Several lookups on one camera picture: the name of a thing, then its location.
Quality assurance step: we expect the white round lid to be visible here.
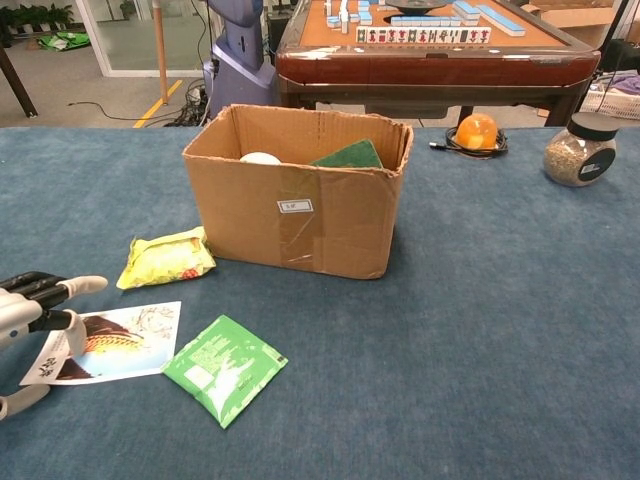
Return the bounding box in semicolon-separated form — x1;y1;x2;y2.
238;151;281;166

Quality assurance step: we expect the tangle of black cables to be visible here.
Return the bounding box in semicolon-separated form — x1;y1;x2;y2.
164;79;212;127

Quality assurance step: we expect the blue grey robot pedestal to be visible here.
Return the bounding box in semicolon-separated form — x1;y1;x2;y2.
202;0;277;120

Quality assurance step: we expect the row of potted plants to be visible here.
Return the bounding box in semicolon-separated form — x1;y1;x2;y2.
0;3;76;34

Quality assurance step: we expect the long black floor cable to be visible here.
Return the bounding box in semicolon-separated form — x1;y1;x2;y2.
67;101;201;126

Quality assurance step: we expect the yellow snack packet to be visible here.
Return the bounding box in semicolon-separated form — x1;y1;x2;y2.
115;225;218;291

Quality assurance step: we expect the blue backed mahjong tile wall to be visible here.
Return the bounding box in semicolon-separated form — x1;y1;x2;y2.
390;14;464;28
323;0;375;35
452;0;482;21
477;4;526;37

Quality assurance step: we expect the green snack packet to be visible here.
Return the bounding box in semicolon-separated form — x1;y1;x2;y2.
37;30;92;52

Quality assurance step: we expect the blue felt table mat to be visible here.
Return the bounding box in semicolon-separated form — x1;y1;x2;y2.
0;125;640;480

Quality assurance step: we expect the wooden pole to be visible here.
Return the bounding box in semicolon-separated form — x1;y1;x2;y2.
152;0;170;105

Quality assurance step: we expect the brown mahjong table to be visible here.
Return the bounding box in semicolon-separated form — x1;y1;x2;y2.
274;0;601;127

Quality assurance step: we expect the white picture card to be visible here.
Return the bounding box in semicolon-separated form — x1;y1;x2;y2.
19;300;183;387

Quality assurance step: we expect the white plastic basket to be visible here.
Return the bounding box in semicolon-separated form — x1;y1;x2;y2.
579;82;640;121

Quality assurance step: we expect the green sachet packet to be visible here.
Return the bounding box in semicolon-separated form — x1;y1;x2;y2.
160;314;290;430

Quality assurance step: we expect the glass jar black lid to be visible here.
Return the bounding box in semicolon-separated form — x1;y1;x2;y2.
543;112;620;188

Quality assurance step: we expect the dark green box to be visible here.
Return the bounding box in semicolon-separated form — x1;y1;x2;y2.
308;138;385;170

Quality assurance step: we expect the purple cloth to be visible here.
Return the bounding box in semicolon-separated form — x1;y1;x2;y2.
607;73;640;96

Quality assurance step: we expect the row of face-up mahjong tiles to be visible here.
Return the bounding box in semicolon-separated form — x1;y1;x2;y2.
355;26;492;45

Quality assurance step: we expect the dark slanted table leg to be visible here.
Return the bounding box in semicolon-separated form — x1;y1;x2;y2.
0;44;39;119

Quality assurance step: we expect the open cardboard box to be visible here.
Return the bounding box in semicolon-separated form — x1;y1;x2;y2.
182;103;415;280

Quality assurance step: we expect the orange dome lamp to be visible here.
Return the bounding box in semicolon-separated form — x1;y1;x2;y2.
458;113;500;151

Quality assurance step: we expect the black tripod stand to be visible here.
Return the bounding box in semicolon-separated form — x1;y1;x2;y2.
597;0;632;71

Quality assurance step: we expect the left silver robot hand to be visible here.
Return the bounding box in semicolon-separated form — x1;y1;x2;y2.
0;271;109;421

